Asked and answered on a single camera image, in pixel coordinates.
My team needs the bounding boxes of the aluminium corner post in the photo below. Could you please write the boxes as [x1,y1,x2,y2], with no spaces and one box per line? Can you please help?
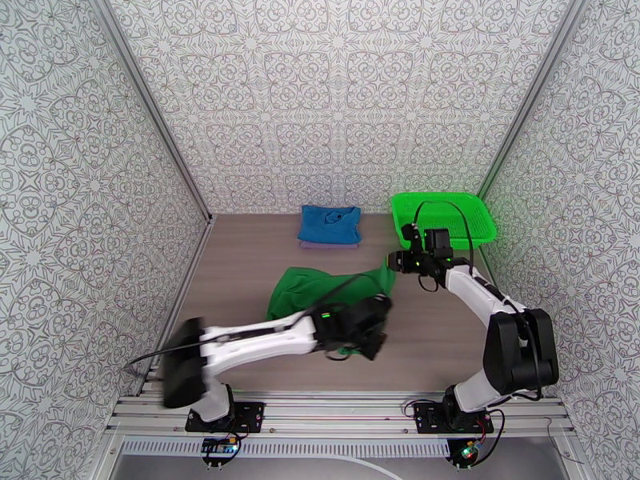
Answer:
[83,0,214,223]
[476,0,587,200]

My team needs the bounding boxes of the purple garment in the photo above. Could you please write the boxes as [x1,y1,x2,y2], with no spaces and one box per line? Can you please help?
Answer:
[299,239,361,251]

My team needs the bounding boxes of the white curved cable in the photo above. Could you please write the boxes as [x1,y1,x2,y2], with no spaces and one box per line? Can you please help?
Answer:
[319,455,403,480]

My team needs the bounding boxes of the white slotted cable duct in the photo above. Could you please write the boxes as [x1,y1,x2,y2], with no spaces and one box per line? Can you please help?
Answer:
[121,439,454,458]

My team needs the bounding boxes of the aluminium rail frame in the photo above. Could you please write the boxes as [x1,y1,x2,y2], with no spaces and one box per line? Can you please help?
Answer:
[103,390,574,443]

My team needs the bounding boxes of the green garment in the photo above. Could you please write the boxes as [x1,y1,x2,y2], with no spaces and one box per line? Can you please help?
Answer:
[266,257,399,358]

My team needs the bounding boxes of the thin black loose wire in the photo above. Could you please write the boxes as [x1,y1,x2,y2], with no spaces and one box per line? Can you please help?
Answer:
[546,417,585,466]

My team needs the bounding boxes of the small circuit board with wires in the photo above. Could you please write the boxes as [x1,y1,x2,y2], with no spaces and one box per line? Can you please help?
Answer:
[446,408,507,468]
[199,432,247,468]

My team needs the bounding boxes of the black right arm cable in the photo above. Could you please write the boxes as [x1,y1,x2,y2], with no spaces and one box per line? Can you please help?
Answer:
[412,198,547,401]

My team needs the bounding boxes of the green plastic basket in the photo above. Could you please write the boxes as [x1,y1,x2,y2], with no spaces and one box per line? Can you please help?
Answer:
[389,191,500,250]

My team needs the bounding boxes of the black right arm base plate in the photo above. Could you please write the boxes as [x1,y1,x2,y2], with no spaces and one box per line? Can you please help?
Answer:
[413,402,496,436]

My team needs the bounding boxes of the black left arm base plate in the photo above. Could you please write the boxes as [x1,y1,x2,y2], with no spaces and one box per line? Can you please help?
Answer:
[184,401,266,435]

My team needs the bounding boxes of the blue garment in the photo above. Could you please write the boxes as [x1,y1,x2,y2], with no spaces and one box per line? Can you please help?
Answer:
[297,204,362,244]

